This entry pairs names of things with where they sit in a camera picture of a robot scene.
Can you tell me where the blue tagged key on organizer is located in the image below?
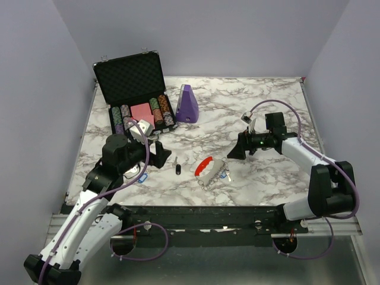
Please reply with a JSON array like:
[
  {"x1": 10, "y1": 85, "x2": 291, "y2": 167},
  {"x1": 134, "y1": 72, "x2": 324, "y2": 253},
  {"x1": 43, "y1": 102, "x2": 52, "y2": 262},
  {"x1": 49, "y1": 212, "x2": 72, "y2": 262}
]
[{"x1": 220, "y1": 169, "x2": 232, "y2": 182}]

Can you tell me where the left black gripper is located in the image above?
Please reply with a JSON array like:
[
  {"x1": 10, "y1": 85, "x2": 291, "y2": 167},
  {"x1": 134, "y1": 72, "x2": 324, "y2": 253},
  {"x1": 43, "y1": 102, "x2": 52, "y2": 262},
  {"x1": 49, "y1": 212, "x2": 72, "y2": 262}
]
[{"x1": 119, "y1": 127, "x2": 172, "y2": 174}]

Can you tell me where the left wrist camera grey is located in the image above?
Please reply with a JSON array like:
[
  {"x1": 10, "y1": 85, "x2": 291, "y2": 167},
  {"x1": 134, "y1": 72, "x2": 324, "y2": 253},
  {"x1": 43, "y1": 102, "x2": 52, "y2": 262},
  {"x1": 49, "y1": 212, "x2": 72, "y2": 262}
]
[{"x1": 129, "y1": 119, "x2": 153, "y2": 144}]

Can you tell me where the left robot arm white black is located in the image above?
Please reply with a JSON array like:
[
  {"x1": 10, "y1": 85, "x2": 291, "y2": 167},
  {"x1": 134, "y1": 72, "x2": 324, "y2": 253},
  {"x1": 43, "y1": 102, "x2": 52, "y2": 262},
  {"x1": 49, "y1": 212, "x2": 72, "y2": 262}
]
[{"x1": 24, "y1": 134, "x2": 172, "y2": 284}]

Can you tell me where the pink playing card deck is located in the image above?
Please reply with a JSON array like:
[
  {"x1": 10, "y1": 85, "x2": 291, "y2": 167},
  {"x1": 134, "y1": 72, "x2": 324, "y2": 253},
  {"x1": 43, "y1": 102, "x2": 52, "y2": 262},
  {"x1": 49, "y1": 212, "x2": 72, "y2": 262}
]
[{"x1": 130, "y1": 103, "x2": 154, "y2": 126}]

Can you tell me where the purple metronome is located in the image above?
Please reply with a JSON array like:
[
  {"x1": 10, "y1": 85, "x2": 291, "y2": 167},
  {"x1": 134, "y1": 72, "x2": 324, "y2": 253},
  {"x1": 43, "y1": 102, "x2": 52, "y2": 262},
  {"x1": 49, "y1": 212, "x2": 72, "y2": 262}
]
[{"x1": 175, "y1": 84, "x2": 199, "y2": 124}]

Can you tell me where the black poker chip case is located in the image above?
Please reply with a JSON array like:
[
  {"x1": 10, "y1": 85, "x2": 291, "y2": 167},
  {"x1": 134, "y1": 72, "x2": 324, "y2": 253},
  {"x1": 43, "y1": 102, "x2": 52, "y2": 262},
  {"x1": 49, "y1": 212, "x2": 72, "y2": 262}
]
[{"x1": 93, "y1": 51, "x2": 178, "y2": 135}]

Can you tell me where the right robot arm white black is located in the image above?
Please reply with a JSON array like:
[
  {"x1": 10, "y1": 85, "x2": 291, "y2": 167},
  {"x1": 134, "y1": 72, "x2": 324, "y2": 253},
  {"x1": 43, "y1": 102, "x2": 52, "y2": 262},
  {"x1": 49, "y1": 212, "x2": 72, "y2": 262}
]
[{"x1": 227, "y1": 112, "x2": 356, "y2": 233}]

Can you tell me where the key with blue tag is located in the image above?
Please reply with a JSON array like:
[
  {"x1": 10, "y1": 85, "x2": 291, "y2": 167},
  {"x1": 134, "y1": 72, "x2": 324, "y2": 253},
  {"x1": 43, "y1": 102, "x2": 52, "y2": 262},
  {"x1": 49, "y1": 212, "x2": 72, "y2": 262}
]
[{"x1": 138, "y1": 173, "x2": 148, "y2": 183}]

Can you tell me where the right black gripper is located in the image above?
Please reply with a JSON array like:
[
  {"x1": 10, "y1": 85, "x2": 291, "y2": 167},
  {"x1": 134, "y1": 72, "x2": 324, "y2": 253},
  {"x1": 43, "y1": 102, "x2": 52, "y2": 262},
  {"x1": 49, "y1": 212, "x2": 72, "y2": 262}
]
[{"x1": 227, "y1": 126, "x2": 273, "y2": 160}]

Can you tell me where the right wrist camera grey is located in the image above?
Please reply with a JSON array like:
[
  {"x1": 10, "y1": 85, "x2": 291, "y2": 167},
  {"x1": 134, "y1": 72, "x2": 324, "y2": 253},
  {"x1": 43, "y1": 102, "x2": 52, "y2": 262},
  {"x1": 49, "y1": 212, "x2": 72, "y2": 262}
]
[{"x1": 241, "y1": 111, "x2": 256, "y2": 133}]

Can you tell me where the metal key organizer red handle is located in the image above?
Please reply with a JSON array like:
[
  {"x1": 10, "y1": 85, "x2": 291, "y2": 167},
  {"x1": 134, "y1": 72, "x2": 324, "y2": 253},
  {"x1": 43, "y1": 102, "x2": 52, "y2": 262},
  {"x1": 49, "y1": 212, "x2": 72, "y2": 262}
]
[{"x1": 194, "y1": 156, "x2": 229, "y2": 190}]

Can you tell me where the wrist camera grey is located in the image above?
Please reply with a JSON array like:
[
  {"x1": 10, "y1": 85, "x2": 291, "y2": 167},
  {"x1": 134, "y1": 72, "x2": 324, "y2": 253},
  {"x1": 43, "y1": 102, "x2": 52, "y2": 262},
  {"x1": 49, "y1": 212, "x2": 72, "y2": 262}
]
[
  {"x1": 241, "y1": 111, "x2": 256, "y2": 133},
  {"x1": 129, "y1": 119, "x2": 153, "y2": 144}
]

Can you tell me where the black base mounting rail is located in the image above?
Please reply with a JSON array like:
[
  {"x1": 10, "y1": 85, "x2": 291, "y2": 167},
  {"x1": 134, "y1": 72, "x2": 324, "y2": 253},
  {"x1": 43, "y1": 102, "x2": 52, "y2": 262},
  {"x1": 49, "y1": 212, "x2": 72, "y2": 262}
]
[{"x1": 59, "y1": 203, "x2": 315, "y2": 249}]

